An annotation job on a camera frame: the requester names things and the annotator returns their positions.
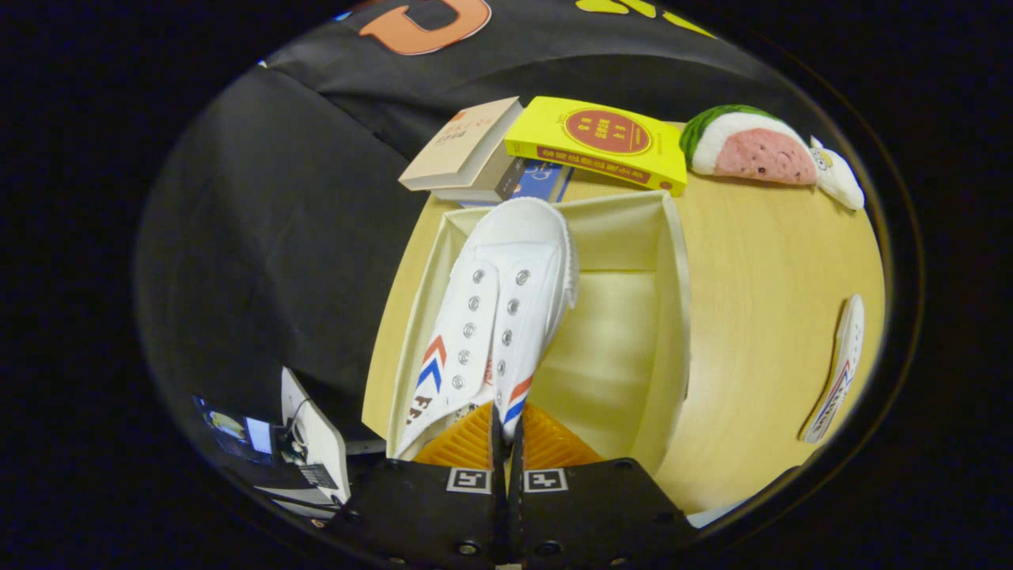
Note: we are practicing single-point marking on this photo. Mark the beige book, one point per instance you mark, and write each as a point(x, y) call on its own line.
point(463, 142)

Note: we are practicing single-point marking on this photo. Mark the beige fabric storage box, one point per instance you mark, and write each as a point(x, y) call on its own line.
point(617, 348)

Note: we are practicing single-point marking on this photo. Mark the white laptop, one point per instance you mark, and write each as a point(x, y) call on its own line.
point(316, 427)

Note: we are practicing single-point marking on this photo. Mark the blue book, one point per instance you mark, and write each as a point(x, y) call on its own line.
point(542, 182)

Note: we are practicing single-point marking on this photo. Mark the watermelon slice plush toy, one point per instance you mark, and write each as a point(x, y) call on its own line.
point(760, 150)

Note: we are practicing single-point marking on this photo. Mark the white plush toy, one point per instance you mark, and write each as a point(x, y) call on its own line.
point(839, 178)

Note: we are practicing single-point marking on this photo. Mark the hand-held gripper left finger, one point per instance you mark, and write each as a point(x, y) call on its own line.
point(427, 514)

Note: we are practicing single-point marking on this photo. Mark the yellow book with red circle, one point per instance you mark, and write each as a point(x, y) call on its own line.
point(601, 131)

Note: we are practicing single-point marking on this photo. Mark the white canvas shoe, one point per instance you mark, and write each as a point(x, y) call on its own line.
point(843, 356)
point(506, 261)

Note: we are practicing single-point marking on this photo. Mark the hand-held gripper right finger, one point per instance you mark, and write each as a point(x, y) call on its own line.
point(593, 514)

